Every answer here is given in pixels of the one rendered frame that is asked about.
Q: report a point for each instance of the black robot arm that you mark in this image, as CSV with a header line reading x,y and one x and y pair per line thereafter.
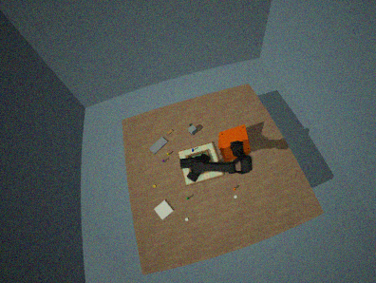
x,y
199,164

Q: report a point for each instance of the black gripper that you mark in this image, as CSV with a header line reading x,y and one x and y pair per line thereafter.
x,y
194,176

